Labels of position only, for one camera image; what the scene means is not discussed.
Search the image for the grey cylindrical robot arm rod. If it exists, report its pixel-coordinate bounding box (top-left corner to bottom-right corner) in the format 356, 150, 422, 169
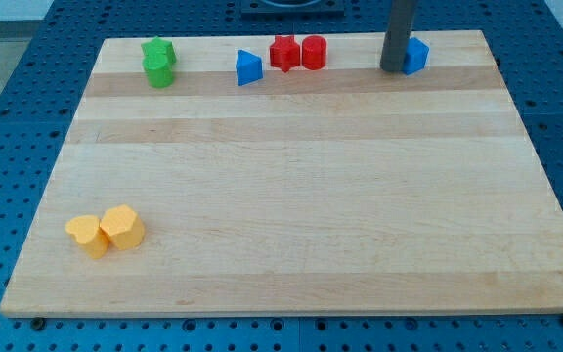
380, 0, 418, 72

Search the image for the wooden board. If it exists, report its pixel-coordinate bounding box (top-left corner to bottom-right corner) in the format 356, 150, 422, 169
0, 30, 563, 318

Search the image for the blue triangle block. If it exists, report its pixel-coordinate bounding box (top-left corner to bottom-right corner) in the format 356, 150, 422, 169
235, 50, 264, 86

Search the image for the red star block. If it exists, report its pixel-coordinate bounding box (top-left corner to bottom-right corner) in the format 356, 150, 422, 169
269, 35, 301, 72

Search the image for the red cylinder block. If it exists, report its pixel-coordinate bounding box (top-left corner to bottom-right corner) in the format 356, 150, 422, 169
301, 35, 327, 70

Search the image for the green cylinder block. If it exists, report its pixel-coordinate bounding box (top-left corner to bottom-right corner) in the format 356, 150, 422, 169
142, 54, 176, 88

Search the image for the yellow hexagon block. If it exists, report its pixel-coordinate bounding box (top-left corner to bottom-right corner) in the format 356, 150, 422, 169
100, 204, 146, 250

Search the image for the green star block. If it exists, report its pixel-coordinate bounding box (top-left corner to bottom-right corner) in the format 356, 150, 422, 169
141, 36, 177, 65

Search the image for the blue cube block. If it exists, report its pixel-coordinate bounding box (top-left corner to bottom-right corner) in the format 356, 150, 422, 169
402, 37, 429, 75

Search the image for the yellow heart block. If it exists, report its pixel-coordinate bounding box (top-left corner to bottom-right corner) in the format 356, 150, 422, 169
65, 215, 109, 259

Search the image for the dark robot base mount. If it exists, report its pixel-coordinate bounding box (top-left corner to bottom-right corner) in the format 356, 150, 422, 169
239, 0, 345, 18

